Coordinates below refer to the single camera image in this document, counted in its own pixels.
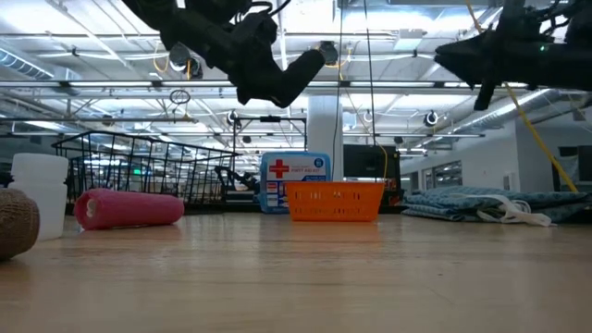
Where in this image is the blue first aid kit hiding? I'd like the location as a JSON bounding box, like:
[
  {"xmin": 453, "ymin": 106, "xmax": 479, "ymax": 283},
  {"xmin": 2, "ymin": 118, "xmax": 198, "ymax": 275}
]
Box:
[{"xmin": 258, "ymin": 151, "xmax": 332, "ymax": 215}]

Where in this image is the brown bandage roll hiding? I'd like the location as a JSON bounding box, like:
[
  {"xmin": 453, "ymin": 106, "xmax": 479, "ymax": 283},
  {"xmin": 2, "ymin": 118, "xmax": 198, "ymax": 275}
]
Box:
[{"xmin": 0, "ymin": 188, "xmax": 41, "ymax": 263}]

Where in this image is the black aluminium table frame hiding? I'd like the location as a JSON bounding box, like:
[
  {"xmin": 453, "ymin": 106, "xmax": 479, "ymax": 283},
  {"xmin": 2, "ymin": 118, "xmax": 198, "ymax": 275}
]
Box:
[{"xmin": 184, "ymin": 202, "xmax": 403, "ymax": 216}]

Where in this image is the blue patterned cloth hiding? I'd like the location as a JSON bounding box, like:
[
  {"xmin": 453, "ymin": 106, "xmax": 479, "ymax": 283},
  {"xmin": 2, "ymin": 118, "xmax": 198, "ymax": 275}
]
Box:
[{"xmin": 401, "ymin": 185, "xmax": 592, "ymax": 228}]

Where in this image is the black wire basket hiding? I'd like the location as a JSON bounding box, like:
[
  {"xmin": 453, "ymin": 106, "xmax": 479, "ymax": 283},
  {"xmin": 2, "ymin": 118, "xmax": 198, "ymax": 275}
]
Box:
[{"xmin": 51, "ymin": 130, "xmax": 241, "ymax": 208}]

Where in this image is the white building column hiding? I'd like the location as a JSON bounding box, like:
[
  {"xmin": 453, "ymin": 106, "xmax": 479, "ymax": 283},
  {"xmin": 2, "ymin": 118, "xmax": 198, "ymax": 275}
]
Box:
[{"xmin": 307, "ymin": 94, "xmax": 344, "ymax": 182}]

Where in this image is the black computer case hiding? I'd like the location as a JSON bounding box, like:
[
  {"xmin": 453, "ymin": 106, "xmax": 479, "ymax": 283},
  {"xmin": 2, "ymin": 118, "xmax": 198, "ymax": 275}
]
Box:
[{"xmin": 342, "ymin": 144, "xmax": 401, "ymax": 207}]

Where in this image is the black distant gantry frame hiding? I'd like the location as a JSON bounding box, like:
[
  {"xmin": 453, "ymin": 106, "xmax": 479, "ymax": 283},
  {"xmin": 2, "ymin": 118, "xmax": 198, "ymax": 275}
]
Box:
[{"xmin": 232, "ymin": 115, "xmax": 308, "ymax": 186}]

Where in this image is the pink bandage roll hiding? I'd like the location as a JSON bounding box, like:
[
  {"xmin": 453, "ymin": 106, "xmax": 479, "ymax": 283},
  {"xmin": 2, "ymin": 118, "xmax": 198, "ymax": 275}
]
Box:
[{"xmin": 73, "ymin": 188, "xmax": 185, "ymax": 231}]

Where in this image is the black cable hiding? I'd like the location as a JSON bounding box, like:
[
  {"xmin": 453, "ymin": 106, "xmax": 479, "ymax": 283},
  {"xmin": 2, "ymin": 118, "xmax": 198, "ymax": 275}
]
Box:
[{"xmin": 363, "ymin": 0, "xmax": 376, "ymax": 148}]

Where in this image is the orange plastic basket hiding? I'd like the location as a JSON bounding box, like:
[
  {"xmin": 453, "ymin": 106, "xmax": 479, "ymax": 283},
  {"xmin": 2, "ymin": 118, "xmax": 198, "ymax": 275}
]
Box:
[{"xmin": 285, "ymin": 180, "xmax": 386, "ymax": 223}]

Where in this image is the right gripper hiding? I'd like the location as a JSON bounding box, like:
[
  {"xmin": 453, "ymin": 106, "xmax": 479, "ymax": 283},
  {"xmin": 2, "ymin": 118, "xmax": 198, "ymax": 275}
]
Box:
[{"xmin": 434, "ymin": 25, "xmax": 549, "ymax": 112}]

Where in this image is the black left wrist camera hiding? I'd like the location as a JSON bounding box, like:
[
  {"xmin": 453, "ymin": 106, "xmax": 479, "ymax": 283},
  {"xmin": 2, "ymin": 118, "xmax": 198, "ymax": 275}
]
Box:
[{"xmin": 238, "ymin": 12, "xmax": 279, "ymax": 48}]

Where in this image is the white opaque plastic bottle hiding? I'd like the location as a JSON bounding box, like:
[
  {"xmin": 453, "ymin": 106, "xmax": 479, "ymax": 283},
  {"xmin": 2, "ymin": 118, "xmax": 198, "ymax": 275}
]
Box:
[{"xmin": 8, "ymin": 153, "xmax": 69, "ymax": 241}]

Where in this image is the thick yellow cable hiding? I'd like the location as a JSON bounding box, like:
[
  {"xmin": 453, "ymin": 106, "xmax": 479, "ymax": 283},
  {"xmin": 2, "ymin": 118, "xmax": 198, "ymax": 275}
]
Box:
[{"xmin": 464, "ymin": 0, "xmax": 579, "ymax": 193}]

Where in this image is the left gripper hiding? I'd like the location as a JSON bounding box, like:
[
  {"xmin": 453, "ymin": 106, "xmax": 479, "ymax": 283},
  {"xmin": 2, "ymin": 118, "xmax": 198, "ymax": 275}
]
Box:
[{"xmin": 203, "ymin": 27, "xmax": 327, "ymax": 109}]

